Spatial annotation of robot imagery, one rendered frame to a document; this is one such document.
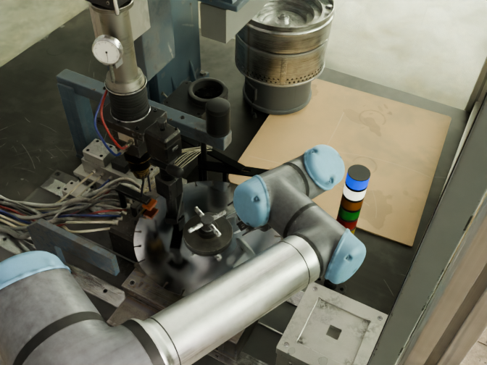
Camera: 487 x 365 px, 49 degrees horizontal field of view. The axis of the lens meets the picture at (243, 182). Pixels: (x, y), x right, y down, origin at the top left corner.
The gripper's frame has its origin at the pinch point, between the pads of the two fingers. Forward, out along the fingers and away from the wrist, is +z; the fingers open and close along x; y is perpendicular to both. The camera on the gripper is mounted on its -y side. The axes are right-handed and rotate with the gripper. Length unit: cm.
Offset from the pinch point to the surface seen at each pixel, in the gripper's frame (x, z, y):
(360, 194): 6.4, -22.4, -13.6
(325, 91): -34, 30, -74
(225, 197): -7.8, 7.9, -3.5
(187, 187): -14.3, 12.8, 1.8
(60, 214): -22.9, 33.1, 26.5
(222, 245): 2.7, 2.8, 5.7
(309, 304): 22.3, -3.7, -3.5
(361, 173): 2.8, -25.2, -13.7
